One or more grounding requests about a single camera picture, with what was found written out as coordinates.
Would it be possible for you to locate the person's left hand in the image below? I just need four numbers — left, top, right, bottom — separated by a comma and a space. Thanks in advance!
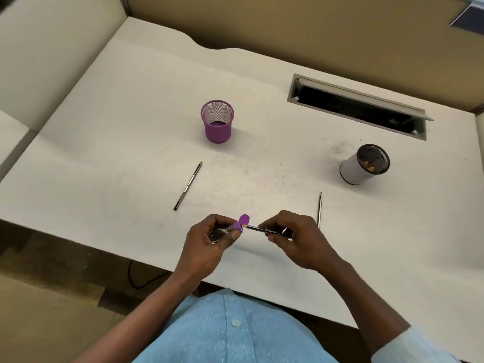
173, 213, 245, 278

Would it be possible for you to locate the person's right hand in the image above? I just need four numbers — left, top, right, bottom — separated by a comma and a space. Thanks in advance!
258, 210, 352, 273

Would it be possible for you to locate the purple clear tube sharpener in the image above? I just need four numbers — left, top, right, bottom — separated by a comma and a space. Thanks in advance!
208, 214, 250, 245

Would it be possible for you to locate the purple mesh pencil cup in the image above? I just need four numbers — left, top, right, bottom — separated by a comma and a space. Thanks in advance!
200, 100, 235, 144

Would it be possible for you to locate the person's left forearm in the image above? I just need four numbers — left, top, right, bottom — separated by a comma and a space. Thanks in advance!
72, 270, 207, 363

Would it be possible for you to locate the person's right forearm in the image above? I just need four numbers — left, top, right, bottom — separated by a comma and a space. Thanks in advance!
325, 260, 411, 346

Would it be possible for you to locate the white cup with black rim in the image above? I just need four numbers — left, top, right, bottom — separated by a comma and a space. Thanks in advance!
339, 144, 391, 186

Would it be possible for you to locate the light blue patterned shirt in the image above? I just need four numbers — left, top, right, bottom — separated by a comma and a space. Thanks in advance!
132, 287, 460, 363

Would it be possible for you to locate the cream side divider panel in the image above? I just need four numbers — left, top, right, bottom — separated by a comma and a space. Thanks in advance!
0, 0, 129, 129
474, 107, 484, 155

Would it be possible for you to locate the tan back partition panel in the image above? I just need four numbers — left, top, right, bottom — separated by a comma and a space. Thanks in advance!
119, 0, 484, 112

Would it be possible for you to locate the dark blue number sign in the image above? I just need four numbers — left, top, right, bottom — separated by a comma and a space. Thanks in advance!
449, 3, 484, 34

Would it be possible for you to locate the black floor cable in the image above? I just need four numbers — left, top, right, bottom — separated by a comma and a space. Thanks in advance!
127, 260, 169, 289

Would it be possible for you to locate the grey desk cable tray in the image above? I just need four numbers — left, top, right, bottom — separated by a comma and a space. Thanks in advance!
286, 73, 435, 141

